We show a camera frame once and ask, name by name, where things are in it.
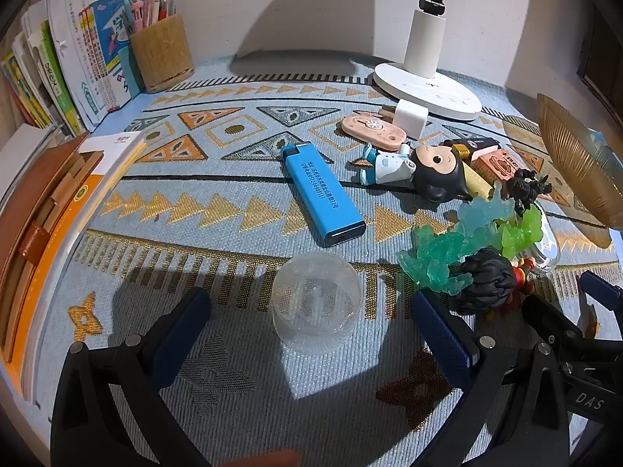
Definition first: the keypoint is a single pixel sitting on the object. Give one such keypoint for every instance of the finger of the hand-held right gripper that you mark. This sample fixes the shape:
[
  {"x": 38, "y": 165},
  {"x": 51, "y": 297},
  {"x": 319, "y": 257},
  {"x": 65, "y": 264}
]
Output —
[
  {"x": 550, "y": 318},
  {"x": 601, "y": 289}
]

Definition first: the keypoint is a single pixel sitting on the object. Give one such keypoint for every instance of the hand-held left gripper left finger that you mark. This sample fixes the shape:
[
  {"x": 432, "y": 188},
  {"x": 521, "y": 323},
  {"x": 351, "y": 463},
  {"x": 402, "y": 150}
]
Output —
[{"x": 180, "y": 335}]

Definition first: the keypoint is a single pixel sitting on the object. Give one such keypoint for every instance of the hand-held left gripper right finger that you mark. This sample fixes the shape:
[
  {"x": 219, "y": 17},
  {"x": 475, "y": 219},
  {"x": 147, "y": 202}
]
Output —
[{"x": 440, "y": 335}]

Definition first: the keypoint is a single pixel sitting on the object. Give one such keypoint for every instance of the clear plastic stand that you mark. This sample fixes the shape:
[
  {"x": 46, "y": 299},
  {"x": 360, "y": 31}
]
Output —
[{"x": 547, "y": 248}]

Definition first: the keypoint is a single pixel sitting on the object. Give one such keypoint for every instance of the teal translucent flame piece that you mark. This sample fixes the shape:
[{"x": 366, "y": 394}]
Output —
[
  {"x": 433, "y": 262},
  {"x": 484, "y": 219}
]

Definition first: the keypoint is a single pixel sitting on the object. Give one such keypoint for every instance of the green translucent flame piece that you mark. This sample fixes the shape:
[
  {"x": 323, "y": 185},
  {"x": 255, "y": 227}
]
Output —
[{"x": 523, "y": 233}]

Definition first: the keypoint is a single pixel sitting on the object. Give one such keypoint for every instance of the black gorilla figurine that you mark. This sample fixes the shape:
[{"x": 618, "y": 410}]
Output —
[{"x": 523, "y": 189}]

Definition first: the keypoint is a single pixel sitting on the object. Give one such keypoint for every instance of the clear plastic cup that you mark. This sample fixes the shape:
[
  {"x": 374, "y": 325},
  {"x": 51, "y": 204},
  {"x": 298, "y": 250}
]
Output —
[{"x": 316, "y": 301}]

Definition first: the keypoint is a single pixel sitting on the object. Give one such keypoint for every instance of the amber ribbed glass bowl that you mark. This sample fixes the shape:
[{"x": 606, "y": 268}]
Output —
[{"x": 569, "y": 155}]

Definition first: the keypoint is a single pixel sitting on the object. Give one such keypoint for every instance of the pink box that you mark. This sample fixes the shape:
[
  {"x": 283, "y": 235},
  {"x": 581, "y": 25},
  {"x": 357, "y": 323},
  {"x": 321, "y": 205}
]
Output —
[{"x": 501, "y": 163}]

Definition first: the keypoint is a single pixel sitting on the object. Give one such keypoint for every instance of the big-headed cartoon figurine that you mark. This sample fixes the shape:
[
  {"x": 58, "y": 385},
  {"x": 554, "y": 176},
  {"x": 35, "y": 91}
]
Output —
[{"x": 438, "y": 170}]

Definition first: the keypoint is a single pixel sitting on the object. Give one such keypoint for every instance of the blue lighter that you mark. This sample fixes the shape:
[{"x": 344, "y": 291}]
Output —
[{"x": 321, "y": 194}]

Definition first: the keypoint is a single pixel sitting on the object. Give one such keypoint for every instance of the black lighter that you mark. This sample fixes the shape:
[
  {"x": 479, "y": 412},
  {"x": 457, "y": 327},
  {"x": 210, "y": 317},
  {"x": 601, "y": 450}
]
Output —
[{"x": 474, "y": 145}]

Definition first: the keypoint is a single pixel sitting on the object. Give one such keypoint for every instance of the pink oval case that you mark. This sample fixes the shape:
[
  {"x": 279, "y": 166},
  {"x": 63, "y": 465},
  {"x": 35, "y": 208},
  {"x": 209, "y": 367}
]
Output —
[{"x": 372, "y": 129}]

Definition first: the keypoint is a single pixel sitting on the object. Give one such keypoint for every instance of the white charger cube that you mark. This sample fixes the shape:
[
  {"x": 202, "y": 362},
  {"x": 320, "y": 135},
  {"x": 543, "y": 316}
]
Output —
[{"x": 409, "y": 116}]

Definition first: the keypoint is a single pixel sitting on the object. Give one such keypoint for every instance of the blue patterned woven mat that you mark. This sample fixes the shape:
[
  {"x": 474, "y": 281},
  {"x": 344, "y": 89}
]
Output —
[{"x": 219, "y": 233}]

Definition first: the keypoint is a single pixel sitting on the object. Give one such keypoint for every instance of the brown leather notebook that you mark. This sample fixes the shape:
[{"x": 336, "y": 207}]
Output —
[{"x": 34, "y": 219}]

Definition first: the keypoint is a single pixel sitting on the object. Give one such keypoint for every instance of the dark monitor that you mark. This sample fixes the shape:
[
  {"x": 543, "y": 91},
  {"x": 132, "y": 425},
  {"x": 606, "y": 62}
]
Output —
[{"x": 603, "y": 58}]

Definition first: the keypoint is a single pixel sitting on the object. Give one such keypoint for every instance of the wooden pen holder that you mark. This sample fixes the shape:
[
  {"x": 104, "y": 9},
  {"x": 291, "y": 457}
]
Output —
[{"x": 163, "y": 58}]

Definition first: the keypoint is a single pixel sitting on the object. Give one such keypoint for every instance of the row of books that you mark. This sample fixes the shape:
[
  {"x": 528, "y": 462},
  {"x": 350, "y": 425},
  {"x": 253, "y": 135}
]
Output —
[{"x": 63, "y": 58}]

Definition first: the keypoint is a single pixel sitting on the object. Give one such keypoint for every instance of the white desk lamp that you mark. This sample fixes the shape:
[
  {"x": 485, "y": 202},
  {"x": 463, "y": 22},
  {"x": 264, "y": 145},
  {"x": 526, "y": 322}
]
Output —
[{"x": 428, "y": 34}]

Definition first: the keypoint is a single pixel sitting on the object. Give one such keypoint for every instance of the bunch of pens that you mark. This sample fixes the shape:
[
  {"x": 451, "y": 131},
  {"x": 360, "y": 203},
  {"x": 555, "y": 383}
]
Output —
[{"x": 146, "y": 9}]

